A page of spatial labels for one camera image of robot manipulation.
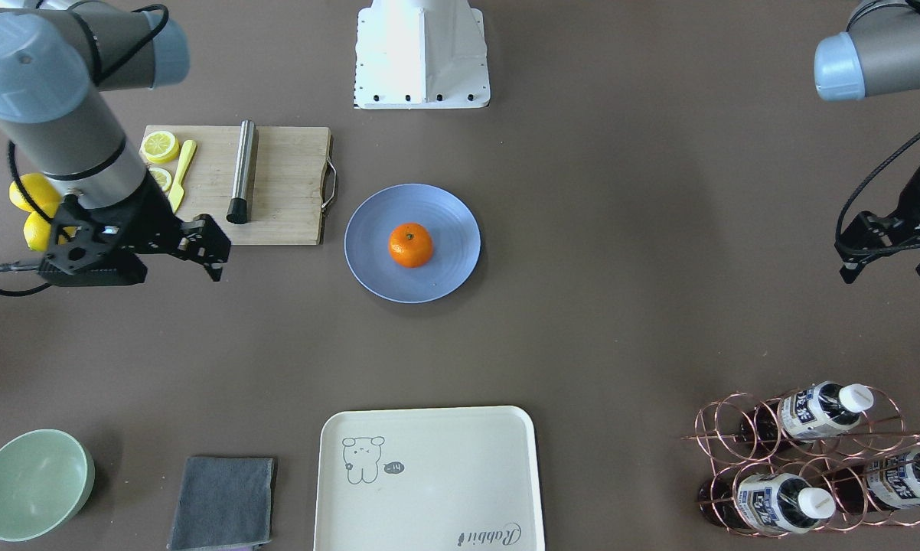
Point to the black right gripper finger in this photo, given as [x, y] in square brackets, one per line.
[214, 268]

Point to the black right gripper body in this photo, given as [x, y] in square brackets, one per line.
[151, 216]

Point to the orange fruit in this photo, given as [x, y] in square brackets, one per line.
[410, 245]

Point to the blue round plate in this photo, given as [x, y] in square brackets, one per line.
[455, 233]

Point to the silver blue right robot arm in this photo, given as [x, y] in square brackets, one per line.
[54, 65]

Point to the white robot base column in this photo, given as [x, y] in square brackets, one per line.
[421, 55]

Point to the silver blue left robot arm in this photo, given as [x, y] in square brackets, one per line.
[878, 53]

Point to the yellow plastic knife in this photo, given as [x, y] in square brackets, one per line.
[185, 158]

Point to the steel muddler black tip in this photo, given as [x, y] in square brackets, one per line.
[239, 206]

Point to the thick lemon half slice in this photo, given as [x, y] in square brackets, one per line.
[160, 147]

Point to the wooden cutting board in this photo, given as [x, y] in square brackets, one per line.
[291, 186]

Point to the lower yellow lemon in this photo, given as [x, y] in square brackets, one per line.
[38, 232]

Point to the yellow lemon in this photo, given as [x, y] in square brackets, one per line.
[39, 190]
[38, 232]

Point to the upper yellow lemon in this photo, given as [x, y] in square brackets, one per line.
[39, 190]

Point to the top drink bottle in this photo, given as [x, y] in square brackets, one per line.
[819, 411]

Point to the drink bottle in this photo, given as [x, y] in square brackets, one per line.
[772, 504]
[890, 483]
[819, 411]

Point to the lower drink bottle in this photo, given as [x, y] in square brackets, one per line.
[772, 504]
[890, 483]

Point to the grey folded cloth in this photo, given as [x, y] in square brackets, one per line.
[224, 504]

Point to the light green bowl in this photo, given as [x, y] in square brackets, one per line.
[46, 476]

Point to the cream rabbit tray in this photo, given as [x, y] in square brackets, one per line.
[461, 478]

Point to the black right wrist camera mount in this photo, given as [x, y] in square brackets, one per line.
[88, 247]

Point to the copper wire bottle rack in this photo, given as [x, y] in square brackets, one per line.
[827, 457]

